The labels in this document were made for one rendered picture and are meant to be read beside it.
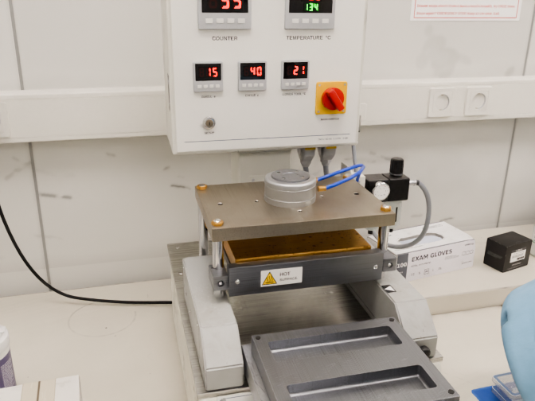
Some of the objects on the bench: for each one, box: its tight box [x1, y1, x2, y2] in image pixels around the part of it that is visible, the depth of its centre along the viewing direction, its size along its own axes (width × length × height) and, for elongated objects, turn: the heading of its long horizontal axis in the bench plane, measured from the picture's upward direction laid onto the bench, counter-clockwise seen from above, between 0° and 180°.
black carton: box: [483, 231, 533, 273], centre depth 135 cm, size 6×9×7 cm
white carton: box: [367, 221, 475, 282], centre depth 134 cm, size 12×23×7 cm, turn 112°
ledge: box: [408, 224, 535, 315], centre depth 142 cm, size 30×84×4 cm, turn 103°
